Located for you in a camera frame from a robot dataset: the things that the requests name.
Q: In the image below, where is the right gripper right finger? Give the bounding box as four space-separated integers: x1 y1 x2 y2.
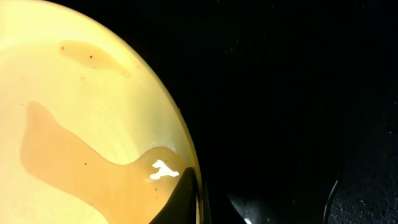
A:
228 194 258 224

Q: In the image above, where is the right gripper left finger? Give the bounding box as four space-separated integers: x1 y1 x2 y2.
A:
150 167 197 224

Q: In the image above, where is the yellow plate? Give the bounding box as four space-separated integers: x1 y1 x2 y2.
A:
1 1 204 223

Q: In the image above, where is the black round tray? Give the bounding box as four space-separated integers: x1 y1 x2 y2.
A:
63 1 397 223

